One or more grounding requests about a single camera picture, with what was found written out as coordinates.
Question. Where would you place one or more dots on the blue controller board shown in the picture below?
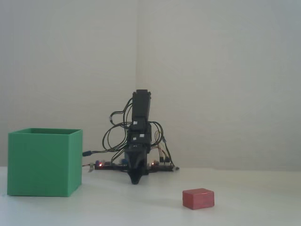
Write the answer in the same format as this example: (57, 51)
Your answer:
(110, 164)

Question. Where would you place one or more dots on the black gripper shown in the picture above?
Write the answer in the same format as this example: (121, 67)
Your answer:
(141, 143)

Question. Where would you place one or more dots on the green plastic bin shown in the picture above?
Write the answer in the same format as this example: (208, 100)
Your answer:
(40, 164)

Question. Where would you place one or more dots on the red block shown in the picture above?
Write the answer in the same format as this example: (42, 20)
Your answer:
(198, 199)

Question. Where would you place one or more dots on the grey tape strip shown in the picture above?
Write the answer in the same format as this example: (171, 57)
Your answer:
(90, 168)

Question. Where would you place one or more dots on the motor driver board white connectors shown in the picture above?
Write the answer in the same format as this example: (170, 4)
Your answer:
(162, 166)

